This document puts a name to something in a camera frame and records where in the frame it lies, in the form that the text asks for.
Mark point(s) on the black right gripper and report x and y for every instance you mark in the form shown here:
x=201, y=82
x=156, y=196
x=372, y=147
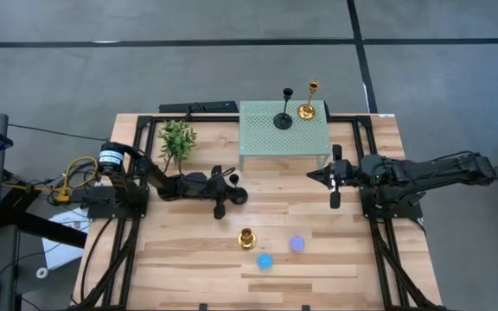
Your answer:
x=348, y=175

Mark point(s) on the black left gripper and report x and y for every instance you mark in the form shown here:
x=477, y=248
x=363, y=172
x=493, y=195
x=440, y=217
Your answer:
x=206, y=185

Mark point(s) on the gold candlestick holder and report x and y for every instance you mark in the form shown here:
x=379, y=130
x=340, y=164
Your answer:
x=306, y=112
x=247, y=242

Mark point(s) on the blue candle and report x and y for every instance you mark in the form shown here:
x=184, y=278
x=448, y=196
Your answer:
x=265, y=261

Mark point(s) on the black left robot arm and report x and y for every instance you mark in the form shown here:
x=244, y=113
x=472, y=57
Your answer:
x=154, y=177

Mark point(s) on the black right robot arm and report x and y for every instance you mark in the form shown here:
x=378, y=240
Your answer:
x=426, y=170

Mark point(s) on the mint green perforated shelf riser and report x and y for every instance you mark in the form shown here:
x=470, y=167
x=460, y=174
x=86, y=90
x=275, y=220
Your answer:
x=266, y=138

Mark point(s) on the green plant in white pot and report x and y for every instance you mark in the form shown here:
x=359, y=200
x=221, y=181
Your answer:
x=177, y=140

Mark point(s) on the white label sticker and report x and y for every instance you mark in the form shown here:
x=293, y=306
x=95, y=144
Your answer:
x=386, y=115

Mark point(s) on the black power strip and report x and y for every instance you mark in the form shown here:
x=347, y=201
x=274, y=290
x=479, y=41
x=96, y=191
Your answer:
x=197, y=107

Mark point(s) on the white paper sheet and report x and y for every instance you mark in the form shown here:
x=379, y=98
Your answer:
x=61, y=255

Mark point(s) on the black desk stand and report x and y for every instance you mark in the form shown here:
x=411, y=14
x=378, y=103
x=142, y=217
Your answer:
x=50, y=231

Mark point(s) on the white tape roll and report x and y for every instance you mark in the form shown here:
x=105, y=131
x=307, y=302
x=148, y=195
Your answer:
x=38, y=273

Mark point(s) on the black aluminium table frame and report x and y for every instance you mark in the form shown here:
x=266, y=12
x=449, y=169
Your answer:
x=143, y=134

